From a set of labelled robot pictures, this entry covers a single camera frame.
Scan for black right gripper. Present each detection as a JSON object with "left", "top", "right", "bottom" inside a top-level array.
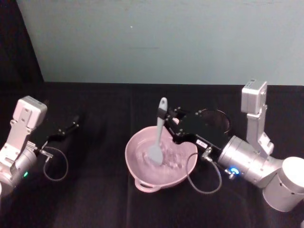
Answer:
[{"left": 156, "top": 106, "right": 233, "bottom": 153}]

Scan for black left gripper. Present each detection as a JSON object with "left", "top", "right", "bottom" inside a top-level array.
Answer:
[{"left": 28, "top": 115, "right": 80, "bottom": 153}]

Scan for grey silicone spatula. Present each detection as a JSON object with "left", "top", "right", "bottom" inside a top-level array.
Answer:
[{"left": 147, "top": 97, "right": 169, "bottom": 166}]

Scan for black round bowl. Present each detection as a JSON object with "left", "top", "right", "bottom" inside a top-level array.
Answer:
[{"left": 199, "top": 108, "right": 232, "bottom": 139}]

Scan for black table cloth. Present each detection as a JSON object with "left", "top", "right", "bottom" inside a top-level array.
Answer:
[{"left": 0, "top": 81, "right": 304, "bottom": 228}]

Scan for black hanging cloth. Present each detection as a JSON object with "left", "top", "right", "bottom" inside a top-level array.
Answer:
[{"left": 0, "top": 0, "right": 45, "bottom": 84}]

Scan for thin dark left gripper cable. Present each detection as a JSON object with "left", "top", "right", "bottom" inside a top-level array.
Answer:
[{"left": 38, "top": 145, "right": 69, "bottom": 182}]

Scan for thin dark gripper cable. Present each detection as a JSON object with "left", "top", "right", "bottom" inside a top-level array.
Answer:
[
  {"left": 186, "top": 146, "right": 223, "bottom": 194},
  {"left": 38, "top": 145, "right": 69, "bottom": 182}
]

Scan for pink bowl with handle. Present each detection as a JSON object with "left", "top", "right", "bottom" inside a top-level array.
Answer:
[{"left": 124, "top": 125, "right": 199, "bottom": 193}]

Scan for thin dark right gripper cable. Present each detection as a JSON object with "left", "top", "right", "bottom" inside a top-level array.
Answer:
[{"left": 186, "top": 146, "right": 223, "bottom": 194}]

